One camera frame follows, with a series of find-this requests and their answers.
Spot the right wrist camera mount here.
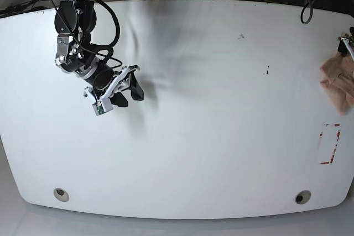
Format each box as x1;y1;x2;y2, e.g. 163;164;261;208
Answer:
84;65;140;116

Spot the left table grommet hole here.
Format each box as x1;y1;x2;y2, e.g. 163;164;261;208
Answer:
53;188;70;202

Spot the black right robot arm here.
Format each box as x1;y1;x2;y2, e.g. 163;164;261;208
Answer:
54;0;144;116

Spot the peach T-shirt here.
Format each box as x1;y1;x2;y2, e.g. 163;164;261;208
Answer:
320;53;353;116

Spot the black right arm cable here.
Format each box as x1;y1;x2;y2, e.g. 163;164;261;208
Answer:
35;0;124;68

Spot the red tape rectangle marking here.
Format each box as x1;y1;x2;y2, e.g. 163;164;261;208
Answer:
317;123;341;165

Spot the table grommet hole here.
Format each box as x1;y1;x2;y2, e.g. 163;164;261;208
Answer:
53;188;70;202
295;190;311;204

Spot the right table grommet hole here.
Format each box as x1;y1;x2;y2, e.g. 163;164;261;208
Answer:
295;190;311;204

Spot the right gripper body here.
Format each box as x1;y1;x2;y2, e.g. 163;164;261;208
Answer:
55;34;114;90

